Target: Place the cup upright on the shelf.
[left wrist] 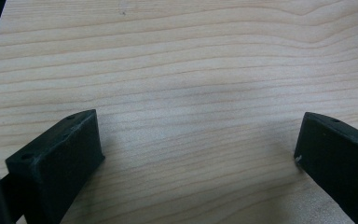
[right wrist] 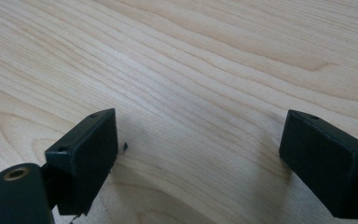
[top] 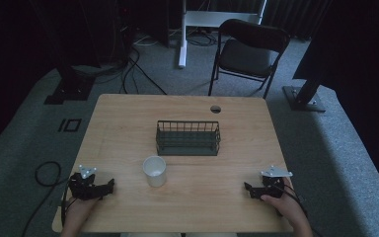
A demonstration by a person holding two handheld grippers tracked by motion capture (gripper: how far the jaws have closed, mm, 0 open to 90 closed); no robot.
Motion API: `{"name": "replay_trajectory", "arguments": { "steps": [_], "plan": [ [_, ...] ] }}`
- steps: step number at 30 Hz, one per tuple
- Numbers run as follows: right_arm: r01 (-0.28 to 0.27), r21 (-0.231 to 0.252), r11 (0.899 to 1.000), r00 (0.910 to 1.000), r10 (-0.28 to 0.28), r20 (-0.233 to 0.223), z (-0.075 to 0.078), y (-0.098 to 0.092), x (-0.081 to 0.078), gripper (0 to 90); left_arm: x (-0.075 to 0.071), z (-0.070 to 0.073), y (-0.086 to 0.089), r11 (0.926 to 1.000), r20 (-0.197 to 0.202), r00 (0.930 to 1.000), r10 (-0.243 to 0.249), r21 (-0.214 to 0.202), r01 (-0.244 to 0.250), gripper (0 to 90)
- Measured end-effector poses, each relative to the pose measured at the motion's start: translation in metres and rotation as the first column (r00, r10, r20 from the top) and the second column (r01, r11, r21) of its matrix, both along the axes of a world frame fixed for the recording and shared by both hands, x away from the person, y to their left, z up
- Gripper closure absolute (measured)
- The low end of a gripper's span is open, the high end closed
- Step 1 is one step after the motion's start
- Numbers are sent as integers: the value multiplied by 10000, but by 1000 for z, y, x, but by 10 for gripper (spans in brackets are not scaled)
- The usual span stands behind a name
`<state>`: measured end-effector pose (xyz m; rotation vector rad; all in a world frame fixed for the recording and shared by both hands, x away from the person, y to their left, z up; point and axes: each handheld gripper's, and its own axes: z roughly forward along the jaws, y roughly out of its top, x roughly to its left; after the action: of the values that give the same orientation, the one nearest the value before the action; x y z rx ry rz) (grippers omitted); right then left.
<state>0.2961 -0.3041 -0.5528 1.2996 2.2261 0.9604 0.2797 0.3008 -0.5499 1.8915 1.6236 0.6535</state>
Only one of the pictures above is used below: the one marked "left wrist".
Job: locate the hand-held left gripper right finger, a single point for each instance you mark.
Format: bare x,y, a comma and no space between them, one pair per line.
338,161

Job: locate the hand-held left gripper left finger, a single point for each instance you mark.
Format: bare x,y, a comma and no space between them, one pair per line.
59,161

